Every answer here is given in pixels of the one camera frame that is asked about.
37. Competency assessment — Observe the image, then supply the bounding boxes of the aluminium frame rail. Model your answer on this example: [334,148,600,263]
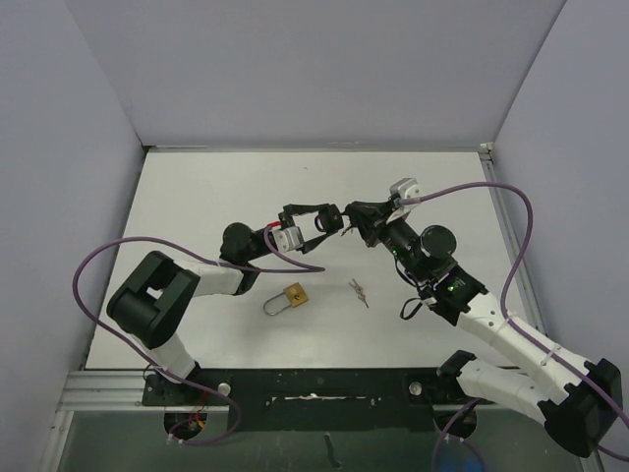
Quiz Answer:
[57,366,576,412]

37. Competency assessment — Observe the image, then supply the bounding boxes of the small silver key pair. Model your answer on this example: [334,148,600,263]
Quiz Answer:
[349,278,370,308]

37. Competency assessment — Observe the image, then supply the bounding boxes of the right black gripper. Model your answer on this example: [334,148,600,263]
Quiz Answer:
[350,199,429,283]

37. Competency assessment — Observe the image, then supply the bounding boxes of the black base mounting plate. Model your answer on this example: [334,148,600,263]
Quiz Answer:
[142,368,469,433]

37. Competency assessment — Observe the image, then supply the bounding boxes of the brass padlock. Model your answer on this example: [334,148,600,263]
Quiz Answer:
[262,283,309,317]

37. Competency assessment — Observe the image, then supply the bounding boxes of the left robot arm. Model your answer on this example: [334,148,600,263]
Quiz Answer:
[106,204,344,404]

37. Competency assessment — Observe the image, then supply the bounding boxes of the black padlock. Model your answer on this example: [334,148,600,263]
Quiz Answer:
[314,205,344,234]

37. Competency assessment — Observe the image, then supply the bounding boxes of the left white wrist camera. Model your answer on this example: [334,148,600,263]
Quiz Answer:
[267,221,305,254]

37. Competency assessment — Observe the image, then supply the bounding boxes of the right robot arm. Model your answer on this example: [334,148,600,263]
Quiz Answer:
[343,202,623,457]

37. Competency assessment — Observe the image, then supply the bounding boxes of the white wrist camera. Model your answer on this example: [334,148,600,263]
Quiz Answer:
[386,178,421,223]
[267,221,305,254]

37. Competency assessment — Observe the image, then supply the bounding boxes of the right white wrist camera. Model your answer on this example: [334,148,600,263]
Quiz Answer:
[386,178,421,223]

